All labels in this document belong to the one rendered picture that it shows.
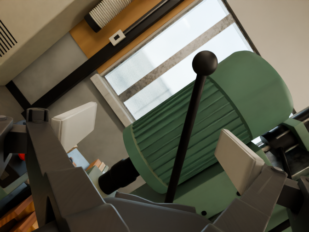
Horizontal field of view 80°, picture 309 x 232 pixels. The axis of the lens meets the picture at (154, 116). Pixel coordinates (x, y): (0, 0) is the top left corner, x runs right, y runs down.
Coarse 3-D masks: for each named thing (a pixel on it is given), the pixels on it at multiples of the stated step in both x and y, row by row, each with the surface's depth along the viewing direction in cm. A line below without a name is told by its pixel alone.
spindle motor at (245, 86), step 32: (224, 64) 36; (256, 64) 32; (224, 96) 33; (256, 96) 32; (288, 96) 32; (128, 128) 41; (160, 128) 36; (224, 128) 34; (256, 128) 34; (160, 160) 35; (192, 160) 36; (160, 192) 39
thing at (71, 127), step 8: (88, 104) 17; (96, 104) 18; (72, 112) 14; (80, 112) 15; (88, 112) 17; (56, 120) 12; (64, 120) 12; (72, 120) 14; (80, 120) 15; (88, 120) 17; (56, 128) 12; (64, 128) 13; (72, 128) 14; (80, 128) 16; (88, 128) 18; (64, 136) 13; (72, 136) 14; (80, 136) 16; (64, 144) 13; (72, 144) 15
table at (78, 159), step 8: (72, 152) 71; (80, 160) 72; (24, 184) 47; (16, 192) 45; (0, 200) 41; (8, 200) 42; (0, 208) 40; (8, 208) 41; (0, 216) 39; (8, 224) 39
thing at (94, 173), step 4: (92, 168) 47; (96, 168) 48; (88, 172) 46; (92, 172) 46; (96, 172) 47; (100, 172) 48; (92, 176) 45; (96, 176) 46; (92, 180) 44; (96, 180) 45; (96, 184) 44; (100, 188) 45; (100, 192) 44; (104, 196) 44; (108, 196) 45; (112, 196) 47
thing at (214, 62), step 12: (192, 60) 26; (204, 60) 24; (216, 60) 24; (204, 72) 25; (204, 84) 26; (192, 96) 26; (192, 108) 26; (192, 120) 27; (180, 144) 28; (180, 156) 28; (180, 168) 29; (168, 192) 30
